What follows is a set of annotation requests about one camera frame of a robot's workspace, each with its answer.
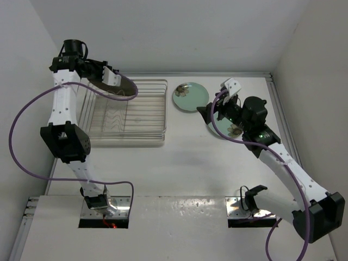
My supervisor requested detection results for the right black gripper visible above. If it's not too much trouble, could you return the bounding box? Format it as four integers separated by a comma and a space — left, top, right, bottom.
197, 92, 250, 133

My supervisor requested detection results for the green flower plate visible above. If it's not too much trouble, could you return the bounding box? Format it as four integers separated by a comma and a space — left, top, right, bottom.
214, 112, 243, 139
172, 82, 209, 112

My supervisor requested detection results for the brown ceramic plate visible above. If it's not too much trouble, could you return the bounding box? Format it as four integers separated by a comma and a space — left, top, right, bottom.
88, 75, 138, 97

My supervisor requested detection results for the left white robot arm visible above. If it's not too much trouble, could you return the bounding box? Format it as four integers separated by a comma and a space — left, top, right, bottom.
40, 39, 112, 216

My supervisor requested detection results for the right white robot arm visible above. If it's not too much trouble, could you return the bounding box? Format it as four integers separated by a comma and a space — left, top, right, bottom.
197, 93, 345, 243

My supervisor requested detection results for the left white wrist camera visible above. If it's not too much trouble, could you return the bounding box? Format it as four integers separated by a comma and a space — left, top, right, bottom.
102, 66, 122, 86

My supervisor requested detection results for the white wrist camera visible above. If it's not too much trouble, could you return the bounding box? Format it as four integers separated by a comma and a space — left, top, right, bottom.
102, 66, 122, 86
220, 78, 242, 104

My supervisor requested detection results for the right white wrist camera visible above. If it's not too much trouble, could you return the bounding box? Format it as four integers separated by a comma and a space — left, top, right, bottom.
220, 78, 242, 104

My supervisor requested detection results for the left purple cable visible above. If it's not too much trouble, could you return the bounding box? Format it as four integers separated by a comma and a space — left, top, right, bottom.
8, 72, 139, 213

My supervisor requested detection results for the wire dish rack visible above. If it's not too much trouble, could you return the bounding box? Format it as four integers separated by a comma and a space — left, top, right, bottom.
77, 78, 167, 147

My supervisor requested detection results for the aluminium frame rail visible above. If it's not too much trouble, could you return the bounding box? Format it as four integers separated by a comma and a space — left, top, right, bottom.
265, 73, 302, 167

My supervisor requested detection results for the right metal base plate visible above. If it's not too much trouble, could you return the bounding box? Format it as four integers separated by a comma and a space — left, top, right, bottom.
225, 196, 276, 219

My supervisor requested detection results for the metal base plate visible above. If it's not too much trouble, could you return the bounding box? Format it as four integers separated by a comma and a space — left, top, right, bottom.
80, 196, 131, 219
225, 196, 276, 219

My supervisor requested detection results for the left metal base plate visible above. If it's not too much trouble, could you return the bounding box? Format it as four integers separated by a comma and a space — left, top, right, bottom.
80, 196, 131, 219

